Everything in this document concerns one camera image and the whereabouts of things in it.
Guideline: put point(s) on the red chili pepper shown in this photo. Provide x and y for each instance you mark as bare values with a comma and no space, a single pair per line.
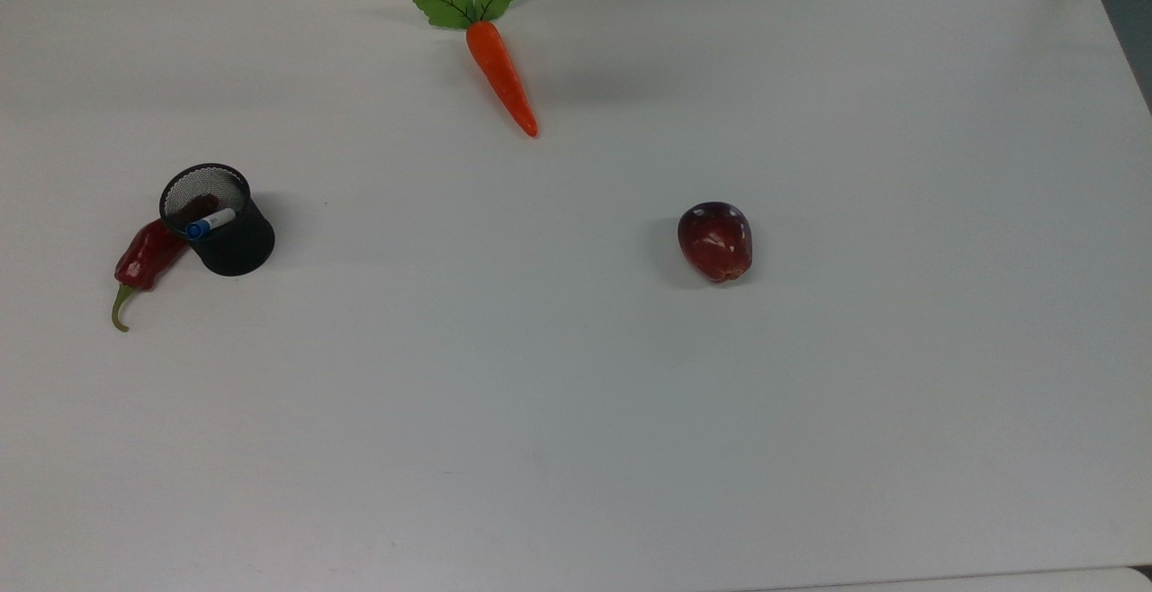
144,259

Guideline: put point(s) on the black mesh pen cup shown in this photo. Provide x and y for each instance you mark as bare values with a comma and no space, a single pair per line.
236,246

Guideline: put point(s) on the white marker pen blue cap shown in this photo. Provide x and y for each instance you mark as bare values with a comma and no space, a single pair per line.
211,222

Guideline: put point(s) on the orange toy carrot green leaves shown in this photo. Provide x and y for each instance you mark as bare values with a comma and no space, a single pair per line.
499,70

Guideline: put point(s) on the dark red apple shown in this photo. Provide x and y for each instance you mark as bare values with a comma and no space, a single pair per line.
715,241

